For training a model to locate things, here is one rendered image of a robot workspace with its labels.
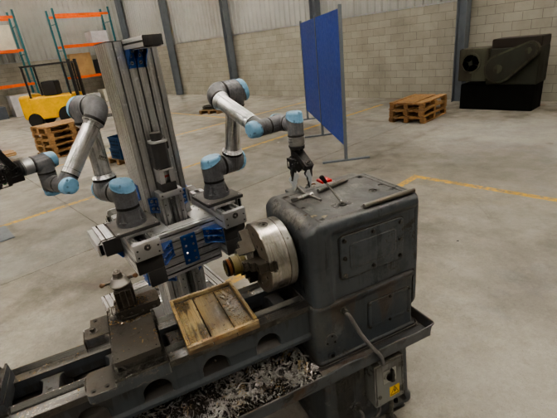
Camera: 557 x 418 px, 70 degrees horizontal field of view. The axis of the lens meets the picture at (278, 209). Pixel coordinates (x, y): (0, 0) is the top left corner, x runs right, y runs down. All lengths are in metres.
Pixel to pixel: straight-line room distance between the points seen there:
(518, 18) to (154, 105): 10.08
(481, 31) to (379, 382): 10.39
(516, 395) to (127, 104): 2.63
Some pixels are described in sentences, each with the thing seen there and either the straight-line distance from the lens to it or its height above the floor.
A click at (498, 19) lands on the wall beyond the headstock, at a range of 11.64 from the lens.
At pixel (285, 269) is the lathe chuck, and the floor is 1.08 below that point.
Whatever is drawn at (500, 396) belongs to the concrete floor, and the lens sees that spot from 2.73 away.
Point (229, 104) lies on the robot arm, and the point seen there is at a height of 1.69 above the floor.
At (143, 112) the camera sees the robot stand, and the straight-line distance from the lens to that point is 2.25.
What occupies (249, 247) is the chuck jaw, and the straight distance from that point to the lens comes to 1.74.
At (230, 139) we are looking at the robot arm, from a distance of 2.24.
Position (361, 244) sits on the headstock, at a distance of 1.74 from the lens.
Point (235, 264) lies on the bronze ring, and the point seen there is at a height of 1.10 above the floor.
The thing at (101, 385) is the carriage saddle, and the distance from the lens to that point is 1.64.
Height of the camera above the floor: 1.94
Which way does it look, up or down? 23 degrees down
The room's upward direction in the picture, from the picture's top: 7 degrees counter-clockwise
